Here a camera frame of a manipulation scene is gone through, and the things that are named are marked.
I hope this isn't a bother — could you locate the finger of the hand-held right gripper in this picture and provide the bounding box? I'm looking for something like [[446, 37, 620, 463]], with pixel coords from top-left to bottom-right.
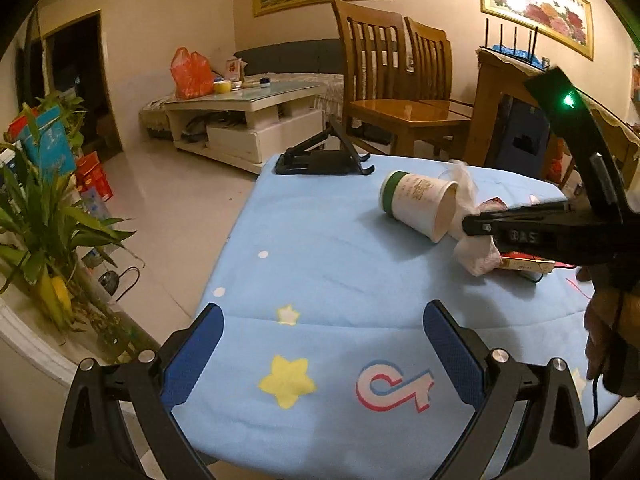
[[505, 199, 571, 211], [462, 205, 572, 237]]

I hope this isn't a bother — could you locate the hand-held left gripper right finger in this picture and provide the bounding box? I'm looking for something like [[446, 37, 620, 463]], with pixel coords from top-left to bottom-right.
[[422, 299, 591, 480]]

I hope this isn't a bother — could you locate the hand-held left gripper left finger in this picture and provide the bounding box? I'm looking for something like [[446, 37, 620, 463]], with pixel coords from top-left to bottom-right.
[[55, 302, 225, 480]]

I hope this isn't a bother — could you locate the white tissue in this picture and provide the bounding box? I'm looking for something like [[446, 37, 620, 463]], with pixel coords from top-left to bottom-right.
[[439, 159, 509, 277]]

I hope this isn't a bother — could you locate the red cigarette pack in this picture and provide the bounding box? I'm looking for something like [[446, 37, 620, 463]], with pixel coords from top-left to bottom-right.
[[500, 252, 557, 281]]

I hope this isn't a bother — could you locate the white paper cup green rim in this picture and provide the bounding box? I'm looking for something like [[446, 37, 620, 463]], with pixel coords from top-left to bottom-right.
[[379, 170, 460, 244]]

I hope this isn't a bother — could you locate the person's right hand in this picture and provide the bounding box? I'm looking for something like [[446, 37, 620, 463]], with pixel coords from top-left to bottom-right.
[[583, 284, 640, 397]]

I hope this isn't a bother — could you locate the blue plastic stool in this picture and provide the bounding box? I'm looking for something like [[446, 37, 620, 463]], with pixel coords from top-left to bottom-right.
[[487, 94, 552, 172]]

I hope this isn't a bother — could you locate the wooden dining table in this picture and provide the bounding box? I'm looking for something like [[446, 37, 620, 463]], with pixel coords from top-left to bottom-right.
[[462, 50, 640, 187]]

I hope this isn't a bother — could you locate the wooden slat-back chair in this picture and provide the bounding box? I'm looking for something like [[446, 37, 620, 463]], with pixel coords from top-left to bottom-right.
[[404, 16, 474, 157], [332, 0, 472, 159]]

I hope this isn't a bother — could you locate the black wifi router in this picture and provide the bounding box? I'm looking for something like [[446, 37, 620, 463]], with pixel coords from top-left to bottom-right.
[[475, 17, 547, 69]]

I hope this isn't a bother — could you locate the blue printed blanket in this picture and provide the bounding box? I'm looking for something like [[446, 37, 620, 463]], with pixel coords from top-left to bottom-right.
[[170, 152, 623, 480]]

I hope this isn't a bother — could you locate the white cabinet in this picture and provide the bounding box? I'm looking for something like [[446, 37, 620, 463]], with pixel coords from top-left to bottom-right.
[[0, 285, 168, 416]]

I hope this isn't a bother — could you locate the black phone stand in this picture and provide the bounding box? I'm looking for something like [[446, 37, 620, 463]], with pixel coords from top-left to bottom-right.
[[273, 115, 376, 177]]

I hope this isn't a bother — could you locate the framed flower painting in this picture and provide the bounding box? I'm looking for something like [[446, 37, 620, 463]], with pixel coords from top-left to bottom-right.
[[476, 0, 595, 62]]

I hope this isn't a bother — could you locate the green potted plant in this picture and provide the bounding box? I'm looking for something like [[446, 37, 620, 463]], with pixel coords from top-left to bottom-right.
[[0, 91, 147, 363]]

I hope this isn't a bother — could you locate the red gift box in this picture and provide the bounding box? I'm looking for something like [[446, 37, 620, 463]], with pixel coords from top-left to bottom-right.
[[74, 151, 114, 204]]

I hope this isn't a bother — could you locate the white glass-top coffee table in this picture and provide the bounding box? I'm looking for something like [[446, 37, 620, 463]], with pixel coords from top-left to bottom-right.
[[164, 80, 329, 176]]

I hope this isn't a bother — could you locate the blue gift box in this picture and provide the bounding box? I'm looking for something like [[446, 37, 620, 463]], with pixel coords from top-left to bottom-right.
[[16, 107, 79, 182]]

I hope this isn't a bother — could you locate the grey sofa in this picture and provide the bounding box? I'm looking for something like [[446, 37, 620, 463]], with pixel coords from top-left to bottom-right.
[[138, 39, 352, 139]]

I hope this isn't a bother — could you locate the orange plastic bag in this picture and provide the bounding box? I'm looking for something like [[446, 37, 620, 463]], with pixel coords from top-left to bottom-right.
[[170, 46, 216, 101]]

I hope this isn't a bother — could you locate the black television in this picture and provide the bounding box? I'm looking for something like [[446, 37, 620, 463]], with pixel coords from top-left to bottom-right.
[[15, 10, 47, 107]]

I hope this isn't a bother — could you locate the black plug with cable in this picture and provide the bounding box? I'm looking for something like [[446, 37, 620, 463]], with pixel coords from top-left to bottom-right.
[[98, 266, 142, 303]]

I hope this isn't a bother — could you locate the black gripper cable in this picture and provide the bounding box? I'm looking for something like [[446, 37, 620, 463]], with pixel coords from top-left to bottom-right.
[[584, 290, 627, 433]]

